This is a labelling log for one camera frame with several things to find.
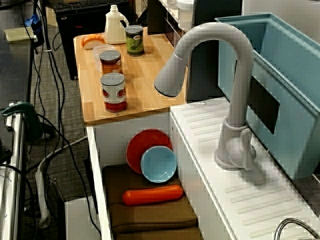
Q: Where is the tomato soup can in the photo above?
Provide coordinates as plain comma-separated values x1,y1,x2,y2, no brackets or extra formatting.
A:
100,72,128,113

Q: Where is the teal plastic bin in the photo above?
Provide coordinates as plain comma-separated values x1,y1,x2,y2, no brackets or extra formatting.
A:
214,12,320,181

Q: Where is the grey toy faucet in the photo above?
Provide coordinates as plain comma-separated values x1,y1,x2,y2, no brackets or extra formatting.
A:
153,21,257,172

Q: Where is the white power strip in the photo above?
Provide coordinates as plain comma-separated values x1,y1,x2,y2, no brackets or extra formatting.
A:
34,166,51,229

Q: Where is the green peas can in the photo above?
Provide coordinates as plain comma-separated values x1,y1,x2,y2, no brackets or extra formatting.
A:
124,24,145,57

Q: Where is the black keyboard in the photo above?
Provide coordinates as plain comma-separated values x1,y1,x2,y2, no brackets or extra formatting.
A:
54,0,130,12

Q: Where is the light blue bowl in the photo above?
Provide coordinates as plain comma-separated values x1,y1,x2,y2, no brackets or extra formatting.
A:
140,145,178,183

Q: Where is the wooden countertop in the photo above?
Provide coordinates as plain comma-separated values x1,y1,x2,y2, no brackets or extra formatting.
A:
73,27,188,126

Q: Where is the white plastic jug bottle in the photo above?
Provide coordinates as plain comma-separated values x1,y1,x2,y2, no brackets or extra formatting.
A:
104,4,130,45

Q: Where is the yellow sticky notepad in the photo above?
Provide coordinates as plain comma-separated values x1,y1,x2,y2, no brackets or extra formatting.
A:
3,26,37,42

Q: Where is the orange toy sausage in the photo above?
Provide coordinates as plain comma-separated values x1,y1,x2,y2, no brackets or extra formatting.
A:
122,184,184,207

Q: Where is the clear plastic jar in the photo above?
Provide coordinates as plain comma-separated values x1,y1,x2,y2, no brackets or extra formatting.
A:
92,43,117,73

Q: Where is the white cable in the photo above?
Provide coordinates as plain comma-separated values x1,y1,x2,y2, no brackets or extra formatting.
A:
37,135,89,173

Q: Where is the brown beans can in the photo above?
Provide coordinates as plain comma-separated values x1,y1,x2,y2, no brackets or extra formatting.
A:
99,49,124,76

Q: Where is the blue tape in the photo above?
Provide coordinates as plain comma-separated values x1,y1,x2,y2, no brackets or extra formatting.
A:
24,13,42,27

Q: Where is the green clamp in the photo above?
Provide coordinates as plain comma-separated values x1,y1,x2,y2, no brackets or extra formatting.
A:
1,101,45,142

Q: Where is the brown folded cloth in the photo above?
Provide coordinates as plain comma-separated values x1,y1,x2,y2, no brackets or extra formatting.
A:
101,163,203,240

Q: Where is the white toy sink unit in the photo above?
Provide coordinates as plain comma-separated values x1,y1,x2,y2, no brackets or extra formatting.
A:
86,96,320,240

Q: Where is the black cable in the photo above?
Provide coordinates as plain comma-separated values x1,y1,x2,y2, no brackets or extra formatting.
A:
32,0,66,156
37,113,102,237

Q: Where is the white box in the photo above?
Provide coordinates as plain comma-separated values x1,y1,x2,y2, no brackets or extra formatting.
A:
64,196,101,240

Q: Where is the black cabinet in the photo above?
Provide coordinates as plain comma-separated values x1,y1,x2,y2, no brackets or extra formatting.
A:
53,0,131,81

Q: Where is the metal frame rail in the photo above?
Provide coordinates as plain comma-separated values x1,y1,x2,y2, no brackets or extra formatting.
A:
0,112,26,240

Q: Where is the red plate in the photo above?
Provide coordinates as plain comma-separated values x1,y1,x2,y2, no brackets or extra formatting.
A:
125,128,173,175

